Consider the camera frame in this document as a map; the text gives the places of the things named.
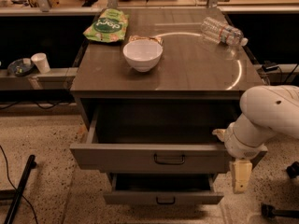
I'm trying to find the black stand leg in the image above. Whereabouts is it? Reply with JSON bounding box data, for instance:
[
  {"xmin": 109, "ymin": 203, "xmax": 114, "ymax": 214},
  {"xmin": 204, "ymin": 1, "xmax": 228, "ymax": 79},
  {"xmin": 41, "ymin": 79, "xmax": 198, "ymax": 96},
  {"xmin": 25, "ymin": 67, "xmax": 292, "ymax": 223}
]
[{"xmin": 1, "ymin": 155, "xmax": 36, "ymax": 224}]

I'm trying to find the black floor cable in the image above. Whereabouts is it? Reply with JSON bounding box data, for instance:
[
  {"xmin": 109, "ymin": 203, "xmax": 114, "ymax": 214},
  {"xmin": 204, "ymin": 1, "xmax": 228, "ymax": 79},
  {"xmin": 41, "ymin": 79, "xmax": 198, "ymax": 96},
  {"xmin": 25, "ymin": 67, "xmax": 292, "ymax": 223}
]
[{"xmin": 0, "ymin": 145, "xmax": 39, "ymax": 224}]

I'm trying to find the grey drawer cabinet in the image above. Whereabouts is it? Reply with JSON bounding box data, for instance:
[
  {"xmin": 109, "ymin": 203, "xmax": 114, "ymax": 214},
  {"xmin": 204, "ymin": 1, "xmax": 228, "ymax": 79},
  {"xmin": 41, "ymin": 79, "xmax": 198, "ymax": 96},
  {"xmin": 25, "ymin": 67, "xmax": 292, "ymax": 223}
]
[{"xmin": 70, "ymin": 7, "xmax": 266, "ymax": 207}]

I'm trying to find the brown snack packet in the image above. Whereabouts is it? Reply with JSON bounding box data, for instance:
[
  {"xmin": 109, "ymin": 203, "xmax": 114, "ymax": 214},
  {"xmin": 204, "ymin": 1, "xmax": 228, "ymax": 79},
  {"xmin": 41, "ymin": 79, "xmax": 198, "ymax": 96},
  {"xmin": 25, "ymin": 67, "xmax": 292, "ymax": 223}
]
[{"xmin": 128, "ymin": 35, "xmax": 164, "ymax": 45}]

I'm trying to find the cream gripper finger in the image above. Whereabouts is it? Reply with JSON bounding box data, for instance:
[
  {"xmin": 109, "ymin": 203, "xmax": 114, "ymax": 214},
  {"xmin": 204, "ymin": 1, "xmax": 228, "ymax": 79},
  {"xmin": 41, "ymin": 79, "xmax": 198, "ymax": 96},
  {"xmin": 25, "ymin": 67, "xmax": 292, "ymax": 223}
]
[
  {"xmin": 230, "ymin": 160, "xmax": 252, "ymax": 193},
  {"xmin": 212, "ymin": 129, "xmax": 226, "ymax": 142}
]

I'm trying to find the white paper cup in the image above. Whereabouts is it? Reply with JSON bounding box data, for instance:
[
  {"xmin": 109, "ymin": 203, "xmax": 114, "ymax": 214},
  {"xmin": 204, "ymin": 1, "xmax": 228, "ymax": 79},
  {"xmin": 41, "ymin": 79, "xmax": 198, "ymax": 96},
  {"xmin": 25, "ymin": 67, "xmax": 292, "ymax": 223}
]
[{"xmin": 31, "ymin": 53, "xmax": 50, "ymax": 74}]

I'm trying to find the grey drawer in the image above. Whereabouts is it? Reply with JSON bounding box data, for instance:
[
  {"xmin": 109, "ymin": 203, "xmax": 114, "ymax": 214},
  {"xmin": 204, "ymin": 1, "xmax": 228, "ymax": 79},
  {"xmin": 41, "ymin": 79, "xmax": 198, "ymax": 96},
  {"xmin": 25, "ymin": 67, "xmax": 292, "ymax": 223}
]
[
  {"xmin": 104, "ymin": 174, "xmax": 223, "ymax": 205},
  {"xmin": 70, "ymin": 104, "xmax": 239, "ymax": 174}
]

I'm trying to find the grey top drawer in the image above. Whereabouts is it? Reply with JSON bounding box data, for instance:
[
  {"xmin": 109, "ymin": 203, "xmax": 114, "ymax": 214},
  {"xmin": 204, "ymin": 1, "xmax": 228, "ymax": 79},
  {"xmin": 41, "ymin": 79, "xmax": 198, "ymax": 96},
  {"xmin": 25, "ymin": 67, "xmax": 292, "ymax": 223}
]
[{"xmin": 70, "ymin": 104, "xmax": 239, "ymax": 174}]

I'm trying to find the black chair base leg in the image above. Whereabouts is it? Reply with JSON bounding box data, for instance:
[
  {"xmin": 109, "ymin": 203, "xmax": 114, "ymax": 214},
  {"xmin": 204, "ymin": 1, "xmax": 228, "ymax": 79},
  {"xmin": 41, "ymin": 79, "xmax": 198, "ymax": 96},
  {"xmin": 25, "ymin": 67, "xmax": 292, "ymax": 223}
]
[{"xmin": 261, "ymin": 203, "xmax": 299, "ymax": 218}]

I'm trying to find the clear plastic water bottle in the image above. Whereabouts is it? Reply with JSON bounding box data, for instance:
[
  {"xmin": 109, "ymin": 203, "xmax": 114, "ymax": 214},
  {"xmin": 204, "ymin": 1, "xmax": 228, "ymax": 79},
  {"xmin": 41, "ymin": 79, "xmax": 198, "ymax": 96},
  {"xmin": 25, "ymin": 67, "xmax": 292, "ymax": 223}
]
[{"xmin": 201, "ymin": 17, "xmax": 248, "ymax": 47}]

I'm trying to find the green snack bag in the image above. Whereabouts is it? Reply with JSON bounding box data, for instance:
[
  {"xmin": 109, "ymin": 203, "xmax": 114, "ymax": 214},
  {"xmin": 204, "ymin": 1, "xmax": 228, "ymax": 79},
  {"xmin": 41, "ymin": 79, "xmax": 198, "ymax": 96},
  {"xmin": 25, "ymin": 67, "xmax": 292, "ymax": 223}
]
[{"xmin": 83, "ymin": 8, "xmax": 129, "ymax": 43}]

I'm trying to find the white bowl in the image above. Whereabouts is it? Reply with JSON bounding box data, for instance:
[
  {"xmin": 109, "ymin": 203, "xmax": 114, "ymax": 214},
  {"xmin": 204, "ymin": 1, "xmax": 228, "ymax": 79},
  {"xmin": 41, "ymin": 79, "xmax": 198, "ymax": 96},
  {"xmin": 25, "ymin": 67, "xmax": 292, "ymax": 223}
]
[{"xmin": 122, "ymin": 39, "xmax": 164, "ymax": 72}]

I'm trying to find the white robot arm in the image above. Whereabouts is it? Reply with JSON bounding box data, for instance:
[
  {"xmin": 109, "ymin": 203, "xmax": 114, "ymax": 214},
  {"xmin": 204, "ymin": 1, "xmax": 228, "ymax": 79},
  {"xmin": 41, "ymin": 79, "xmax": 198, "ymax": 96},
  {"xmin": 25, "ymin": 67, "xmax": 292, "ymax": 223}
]
[{"xmin": 212, "ymin": 85, "xmax": 299, "ymax": 193}]

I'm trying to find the grey bottom drawer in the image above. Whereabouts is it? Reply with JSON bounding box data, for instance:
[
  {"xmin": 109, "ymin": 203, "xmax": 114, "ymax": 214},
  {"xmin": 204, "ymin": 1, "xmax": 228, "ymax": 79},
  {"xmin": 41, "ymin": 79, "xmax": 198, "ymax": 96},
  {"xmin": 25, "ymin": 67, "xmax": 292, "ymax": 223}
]
[{"xmin": 104, "ymin": 174, "xmax": 223, "ymax": 205}]

